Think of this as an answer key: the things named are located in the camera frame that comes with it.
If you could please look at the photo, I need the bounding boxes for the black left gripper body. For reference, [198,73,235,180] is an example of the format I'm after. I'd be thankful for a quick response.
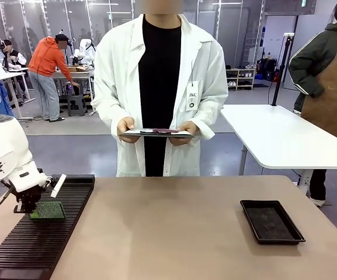
[15,184,44,213]

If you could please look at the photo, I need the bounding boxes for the green PCB board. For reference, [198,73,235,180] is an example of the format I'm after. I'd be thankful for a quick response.
[30,201,67,221]

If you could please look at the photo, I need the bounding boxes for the grey clipboard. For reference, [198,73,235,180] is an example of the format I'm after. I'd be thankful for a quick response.
[121,128,196,139]

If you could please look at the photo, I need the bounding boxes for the person's left forearm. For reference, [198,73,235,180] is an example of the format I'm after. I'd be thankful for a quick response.
[185,96,229,141]

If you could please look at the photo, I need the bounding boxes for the person's right forearm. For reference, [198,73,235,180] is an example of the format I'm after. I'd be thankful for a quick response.
[91,93,136,139]

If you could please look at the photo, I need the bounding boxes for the black slotted PCB rack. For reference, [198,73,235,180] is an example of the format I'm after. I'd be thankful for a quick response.
[0,174,96,280]

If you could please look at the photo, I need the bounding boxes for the person's right hand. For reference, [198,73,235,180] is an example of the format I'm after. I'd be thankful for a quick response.
[117,117,141,144]

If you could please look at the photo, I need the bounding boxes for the person's left hand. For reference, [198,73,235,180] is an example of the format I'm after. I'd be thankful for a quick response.
[169,121,199,146]

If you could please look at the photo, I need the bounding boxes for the black step stool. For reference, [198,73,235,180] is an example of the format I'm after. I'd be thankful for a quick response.
[67,93,88,117]

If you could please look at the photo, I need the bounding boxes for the white background desk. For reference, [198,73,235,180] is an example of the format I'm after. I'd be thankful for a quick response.
[0,66,36,108]

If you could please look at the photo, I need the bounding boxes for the grey background workbench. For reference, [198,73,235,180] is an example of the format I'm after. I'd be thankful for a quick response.
[51,69,95,115]

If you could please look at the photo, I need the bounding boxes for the person in orange hoodie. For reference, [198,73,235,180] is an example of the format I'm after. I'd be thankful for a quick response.
[27,33,81,123]

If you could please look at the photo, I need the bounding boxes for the brown cardboard box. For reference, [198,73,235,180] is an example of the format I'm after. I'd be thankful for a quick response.
[66,65,91,74]

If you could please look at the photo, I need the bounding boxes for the seated person in dark jacket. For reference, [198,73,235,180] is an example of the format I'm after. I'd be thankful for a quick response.
[0,39,29,100]

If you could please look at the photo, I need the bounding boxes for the person in white lab coat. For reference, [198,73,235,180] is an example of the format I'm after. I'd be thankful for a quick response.
[91,13,229,178]

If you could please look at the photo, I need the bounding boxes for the white name tag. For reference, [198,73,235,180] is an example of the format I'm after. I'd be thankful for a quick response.
[185,80,200,112]

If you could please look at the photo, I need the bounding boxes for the black rectangular tray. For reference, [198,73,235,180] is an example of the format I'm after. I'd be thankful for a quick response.
[239,199,307,245]

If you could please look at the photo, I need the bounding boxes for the white shoe shelf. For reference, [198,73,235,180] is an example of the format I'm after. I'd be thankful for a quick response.
[225,68,257,91]

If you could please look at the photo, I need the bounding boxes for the white side table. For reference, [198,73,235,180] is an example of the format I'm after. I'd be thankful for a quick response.
[220,104,337,187]

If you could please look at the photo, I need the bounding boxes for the black equipment bags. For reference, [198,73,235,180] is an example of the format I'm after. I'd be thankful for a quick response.
[256,57,280,82]

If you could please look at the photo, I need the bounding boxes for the person in brown apron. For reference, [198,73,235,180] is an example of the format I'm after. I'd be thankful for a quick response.
[287,0,337,208]

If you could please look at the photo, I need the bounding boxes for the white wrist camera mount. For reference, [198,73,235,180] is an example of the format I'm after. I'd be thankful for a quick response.
[50,173,68,199]

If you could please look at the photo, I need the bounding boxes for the black camera stand pole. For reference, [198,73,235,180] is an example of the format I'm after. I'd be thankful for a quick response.
[271,33,296,107]

